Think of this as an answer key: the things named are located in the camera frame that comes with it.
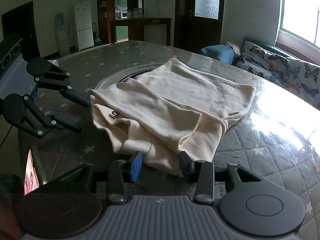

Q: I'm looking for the white refrigerator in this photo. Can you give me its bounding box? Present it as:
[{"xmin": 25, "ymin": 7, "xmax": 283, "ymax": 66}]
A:
[{"xmin": 74, "ymin": 2, "xmax": 94, "ymax": 51}]

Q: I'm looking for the dark wooden desk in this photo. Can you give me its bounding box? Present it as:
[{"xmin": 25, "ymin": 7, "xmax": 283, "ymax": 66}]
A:
[{"xmin": 108, "ymin": 17, "xmax": 172, "ymax": 46}]

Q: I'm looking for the water dispenser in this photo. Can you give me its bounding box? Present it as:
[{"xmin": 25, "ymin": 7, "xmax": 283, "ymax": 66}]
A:
[{"xmin": 55, "ymin": 13, "xmax": 70, "ymax": 56}]

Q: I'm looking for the dark wooden cabinet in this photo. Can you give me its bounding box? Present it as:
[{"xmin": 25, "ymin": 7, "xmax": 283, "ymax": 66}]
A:
[{"xmin": 97, "ymin": 0, "xmax": 144, "ymax": 44}]

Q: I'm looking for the black round cooktop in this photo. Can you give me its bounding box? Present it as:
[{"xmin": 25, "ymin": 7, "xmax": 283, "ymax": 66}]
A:
[{"xmin": 119, "ymin": 70, "xmax": 151, "ymax": 83}]

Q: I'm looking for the butterfly pillow upright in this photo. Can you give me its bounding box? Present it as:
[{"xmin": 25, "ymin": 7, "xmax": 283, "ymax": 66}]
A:
[{"xmin": 283, "ymin": 58, "xmax": 320, "ymax": 110}]

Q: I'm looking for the dark wooden door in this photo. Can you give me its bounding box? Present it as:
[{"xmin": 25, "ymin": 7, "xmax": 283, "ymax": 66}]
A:
[{"xmin": 174, "ymin": 0, "xmax": 225, "ymax": 53}]

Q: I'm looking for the blue towel on armrest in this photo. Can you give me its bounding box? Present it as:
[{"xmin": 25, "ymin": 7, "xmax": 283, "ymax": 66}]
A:
[{"xmin": 199, "ymin": 44, "xmax": 238, "ymax": 65}]

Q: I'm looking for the grey quilted table cover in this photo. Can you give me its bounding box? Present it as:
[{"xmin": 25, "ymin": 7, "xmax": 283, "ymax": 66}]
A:
[{"xmin": 17, "ymin": 39, "xmax": 320, "ymax": 240}]

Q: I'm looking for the blue sofa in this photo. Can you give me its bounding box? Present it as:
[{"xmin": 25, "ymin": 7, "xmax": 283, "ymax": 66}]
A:
[{"xmin": 199, "ymin": 36, "xmax": 320, "ymax": 111}]

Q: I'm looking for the smartphone with lit screen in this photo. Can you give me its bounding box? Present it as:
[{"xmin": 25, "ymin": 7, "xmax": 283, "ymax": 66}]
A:
[{"xmin": 23, "ymin": 146, "xmax": 47, "ymax": 195}]

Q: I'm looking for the cream sweatshirt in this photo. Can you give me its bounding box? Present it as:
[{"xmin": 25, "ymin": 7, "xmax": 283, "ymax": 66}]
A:
[{"xmin": 90, "ymin": 58, "xmax": 255, "ymax": 176}]

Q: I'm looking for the window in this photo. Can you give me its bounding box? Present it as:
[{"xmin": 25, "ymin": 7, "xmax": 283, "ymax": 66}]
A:
[{"xmin": 277, "ymin": 0, "xmax": 319, "ymax": 57}]

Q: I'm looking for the butterfly pillow long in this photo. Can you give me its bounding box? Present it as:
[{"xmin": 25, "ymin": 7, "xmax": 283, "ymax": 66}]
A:
[{"xmin": 236, "ymin": 41, "xmax": 287, "ymax": 87}]

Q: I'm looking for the dark interior door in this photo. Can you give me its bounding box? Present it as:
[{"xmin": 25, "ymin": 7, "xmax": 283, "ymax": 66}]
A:
[{"xmin": 1, "ymin": 1, "xmax": 41, "ymax": 61}]

